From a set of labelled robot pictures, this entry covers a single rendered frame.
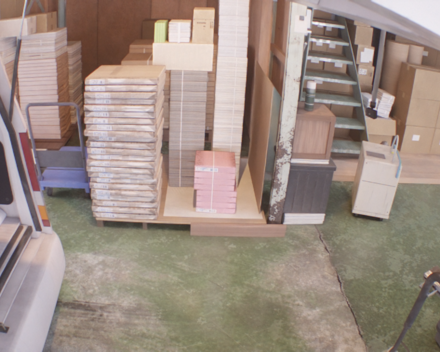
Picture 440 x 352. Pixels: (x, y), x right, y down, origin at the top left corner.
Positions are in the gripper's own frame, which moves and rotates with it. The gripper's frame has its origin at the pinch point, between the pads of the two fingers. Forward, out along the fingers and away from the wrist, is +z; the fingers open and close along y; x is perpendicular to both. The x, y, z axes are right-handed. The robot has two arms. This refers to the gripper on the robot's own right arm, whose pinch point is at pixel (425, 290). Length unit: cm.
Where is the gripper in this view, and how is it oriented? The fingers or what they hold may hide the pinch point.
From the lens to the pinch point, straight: 177.4
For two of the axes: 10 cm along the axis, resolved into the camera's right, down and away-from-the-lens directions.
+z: -9.2, 3.8, -0.9
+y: 2.7, 4.6, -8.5
